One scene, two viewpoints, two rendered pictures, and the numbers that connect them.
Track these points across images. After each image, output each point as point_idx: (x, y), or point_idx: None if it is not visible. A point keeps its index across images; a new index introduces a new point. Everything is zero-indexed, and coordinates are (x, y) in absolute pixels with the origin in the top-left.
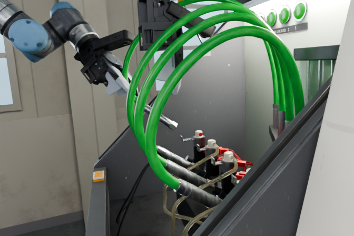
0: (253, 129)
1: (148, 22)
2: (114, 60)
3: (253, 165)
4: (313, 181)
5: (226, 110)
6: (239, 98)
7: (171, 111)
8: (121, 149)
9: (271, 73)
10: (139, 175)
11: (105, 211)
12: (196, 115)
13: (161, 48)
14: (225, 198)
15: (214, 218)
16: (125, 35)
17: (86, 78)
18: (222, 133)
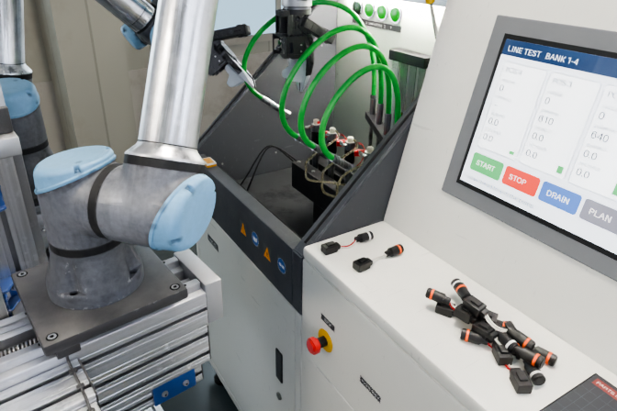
0: (342, 110)
1: (290, 37)
2: (229, 51)
3: (378, 144)
4: (406, 149)
5: (317, 92)
6: (330, 79)
7: (266, 94)
8: (218, 136)
9: (364, 61)
10: (257, 158)
11: (242, 187)
12: (289, 97)
13: (298, 57)
14: (365, 161)
15: (362, 170)
16: (245, 29)
17: None
18: (312, 115)
